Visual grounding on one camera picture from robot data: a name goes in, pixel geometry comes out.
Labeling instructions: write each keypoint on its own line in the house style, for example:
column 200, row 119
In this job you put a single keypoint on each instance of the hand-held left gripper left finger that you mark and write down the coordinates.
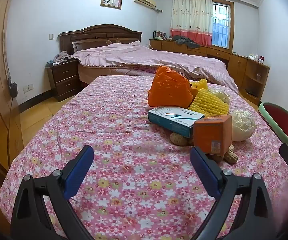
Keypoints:
column 80, row 171

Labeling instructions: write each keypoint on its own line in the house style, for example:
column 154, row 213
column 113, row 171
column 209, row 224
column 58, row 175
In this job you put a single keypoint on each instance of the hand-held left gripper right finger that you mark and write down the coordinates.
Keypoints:
column 204, row 171

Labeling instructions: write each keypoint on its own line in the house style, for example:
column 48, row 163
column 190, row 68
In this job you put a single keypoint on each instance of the red bin with green rim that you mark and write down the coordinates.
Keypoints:
column 283, row 125

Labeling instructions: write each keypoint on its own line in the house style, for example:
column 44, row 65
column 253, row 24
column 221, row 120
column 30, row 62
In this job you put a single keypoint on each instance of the orange cardboard box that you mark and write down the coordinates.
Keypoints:
column 211, row 135

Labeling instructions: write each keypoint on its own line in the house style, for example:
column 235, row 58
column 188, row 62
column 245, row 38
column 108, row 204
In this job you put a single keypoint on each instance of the white and blue medicine box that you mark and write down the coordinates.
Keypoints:
column 174, row 120

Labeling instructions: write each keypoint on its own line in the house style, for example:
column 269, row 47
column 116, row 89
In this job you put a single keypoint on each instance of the large yellow foam net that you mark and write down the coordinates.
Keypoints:
column 209, row 102

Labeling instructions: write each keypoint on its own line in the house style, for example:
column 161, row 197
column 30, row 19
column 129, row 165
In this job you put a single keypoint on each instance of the small yellow foam net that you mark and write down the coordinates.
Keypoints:
column 201, row 83

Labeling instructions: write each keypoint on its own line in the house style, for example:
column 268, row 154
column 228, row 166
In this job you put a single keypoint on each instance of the peanut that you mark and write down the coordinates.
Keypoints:
column 230, row 155
column 177, row 138

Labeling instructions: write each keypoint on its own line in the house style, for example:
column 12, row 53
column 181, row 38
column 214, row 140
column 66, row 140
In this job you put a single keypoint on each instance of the pink floral bed sheet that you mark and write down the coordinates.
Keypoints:
column 109, row 130

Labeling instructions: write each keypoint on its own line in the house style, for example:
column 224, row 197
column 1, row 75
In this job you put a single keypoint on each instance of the clear plastic bag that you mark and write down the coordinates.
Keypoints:
column 221, row 96

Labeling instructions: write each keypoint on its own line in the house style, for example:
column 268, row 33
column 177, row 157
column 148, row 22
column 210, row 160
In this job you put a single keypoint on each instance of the glass cup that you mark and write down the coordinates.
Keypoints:
column 258, row 75

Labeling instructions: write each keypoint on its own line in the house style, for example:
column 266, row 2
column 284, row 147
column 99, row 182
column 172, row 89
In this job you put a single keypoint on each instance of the orange plastic bag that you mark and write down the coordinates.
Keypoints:
column 169, row 87

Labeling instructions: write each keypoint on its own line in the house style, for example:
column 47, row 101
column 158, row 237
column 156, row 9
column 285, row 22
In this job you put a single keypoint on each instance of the dark wooden nightstand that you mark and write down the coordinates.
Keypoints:
column 64, row 80

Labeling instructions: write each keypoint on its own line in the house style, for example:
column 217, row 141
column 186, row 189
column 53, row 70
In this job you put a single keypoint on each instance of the brown bed mattress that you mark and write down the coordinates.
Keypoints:
column 89, row 76

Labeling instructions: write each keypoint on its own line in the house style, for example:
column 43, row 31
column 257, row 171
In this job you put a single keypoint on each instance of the small red box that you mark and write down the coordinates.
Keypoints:
column 260, row 59

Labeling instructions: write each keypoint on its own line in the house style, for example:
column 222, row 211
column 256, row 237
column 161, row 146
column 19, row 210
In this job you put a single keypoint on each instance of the wooden corner shelf cabinet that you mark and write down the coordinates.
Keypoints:
column 236, row 67

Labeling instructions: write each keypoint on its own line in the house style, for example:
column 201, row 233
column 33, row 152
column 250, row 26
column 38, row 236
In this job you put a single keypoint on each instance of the white items on cabinet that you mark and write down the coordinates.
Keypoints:
column 251, row 55

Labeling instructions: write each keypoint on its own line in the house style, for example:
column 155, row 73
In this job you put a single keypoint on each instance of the pile of clothes on nightstand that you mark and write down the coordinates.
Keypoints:
column 61, row 56

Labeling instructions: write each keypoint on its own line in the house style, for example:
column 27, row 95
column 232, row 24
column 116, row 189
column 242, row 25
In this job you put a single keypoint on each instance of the low wooden cabinet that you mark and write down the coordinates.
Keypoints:
column 209, row 51

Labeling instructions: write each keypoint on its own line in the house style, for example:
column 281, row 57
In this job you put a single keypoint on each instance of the pink checked quilt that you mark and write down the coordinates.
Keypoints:
column 139, row 57

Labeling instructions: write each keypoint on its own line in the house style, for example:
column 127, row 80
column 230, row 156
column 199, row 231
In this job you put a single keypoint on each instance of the dark grey clothes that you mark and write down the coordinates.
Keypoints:
column 185, row 41

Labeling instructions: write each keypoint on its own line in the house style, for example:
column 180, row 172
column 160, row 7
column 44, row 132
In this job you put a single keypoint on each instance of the wooden bed headboard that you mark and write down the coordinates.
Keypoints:
column 96, row 36

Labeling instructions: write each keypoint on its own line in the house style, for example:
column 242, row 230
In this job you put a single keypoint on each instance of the row of books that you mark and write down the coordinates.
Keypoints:
column 159, row 35

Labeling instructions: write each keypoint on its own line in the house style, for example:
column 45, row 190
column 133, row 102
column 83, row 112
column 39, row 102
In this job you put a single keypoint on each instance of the barred window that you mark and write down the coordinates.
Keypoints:
column 221, row 25

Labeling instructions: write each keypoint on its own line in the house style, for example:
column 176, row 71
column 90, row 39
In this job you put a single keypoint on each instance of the cream and red curtain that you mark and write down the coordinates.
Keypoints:
column 191, row 17

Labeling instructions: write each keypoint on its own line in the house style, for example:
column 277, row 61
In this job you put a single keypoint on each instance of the white wall socket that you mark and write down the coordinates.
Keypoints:
column 28, row 88

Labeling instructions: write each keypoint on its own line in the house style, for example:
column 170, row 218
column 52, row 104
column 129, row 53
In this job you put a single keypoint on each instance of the wall air conditioner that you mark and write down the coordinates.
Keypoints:
column 145, row 0

